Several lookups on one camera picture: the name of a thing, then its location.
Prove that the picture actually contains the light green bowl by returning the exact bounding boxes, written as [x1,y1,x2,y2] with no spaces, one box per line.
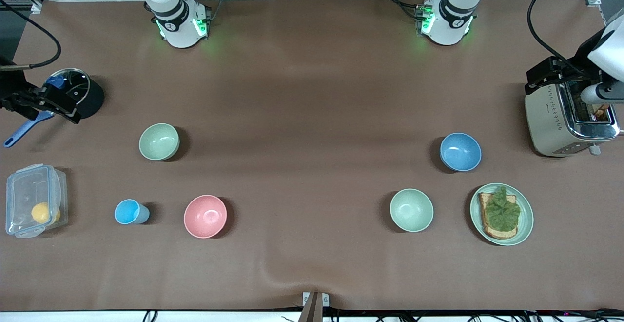
[390,188,434,233]
[139,123,180,161]

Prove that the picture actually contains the blue bowl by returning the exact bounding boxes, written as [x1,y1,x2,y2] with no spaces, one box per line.
[439,132,482,172]

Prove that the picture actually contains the pink bowl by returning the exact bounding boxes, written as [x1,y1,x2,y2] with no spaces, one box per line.
[184,195,228,239]

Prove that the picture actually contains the glass lid with blue knob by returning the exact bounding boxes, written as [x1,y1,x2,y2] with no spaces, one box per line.
[45,68,91,105]

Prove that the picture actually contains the silver toaster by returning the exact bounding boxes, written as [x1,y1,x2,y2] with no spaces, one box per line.
[525,80,621,158]

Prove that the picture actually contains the clear plastic lidded container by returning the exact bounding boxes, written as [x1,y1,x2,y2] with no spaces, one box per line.
[6,164,69,239]

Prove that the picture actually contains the yellow lemon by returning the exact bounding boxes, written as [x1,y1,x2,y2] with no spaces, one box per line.
[31,202,61,224]

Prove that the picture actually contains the blue cup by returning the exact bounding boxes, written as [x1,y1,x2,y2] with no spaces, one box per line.
[115,199,150,225]

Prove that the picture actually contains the green lettuce leaf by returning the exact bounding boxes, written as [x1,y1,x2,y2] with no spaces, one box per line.
[485,186,521,232]

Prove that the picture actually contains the light green plate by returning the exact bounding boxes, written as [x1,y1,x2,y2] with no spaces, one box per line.
[470,183,534,246]

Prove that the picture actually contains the toasted bread slice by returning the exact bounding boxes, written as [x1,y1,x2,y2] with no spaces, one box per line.
[478,193,518,240]

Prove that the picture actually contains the brown table cover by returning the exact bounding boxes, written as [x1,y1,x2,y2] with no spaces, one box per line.
[0,0,624,312]

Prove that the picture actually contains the black pot with blue handle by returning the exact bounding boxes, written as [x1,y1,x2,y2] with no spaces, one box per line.
[4,68,105,148]

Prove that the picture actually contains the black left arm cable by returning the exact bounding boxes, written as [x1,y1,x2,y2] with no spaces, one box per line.
[527,0,624,76]

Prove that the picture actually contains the metal table edge bracket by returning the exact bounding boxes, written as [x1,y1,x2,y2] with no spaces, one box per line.
[302,292,330,308]

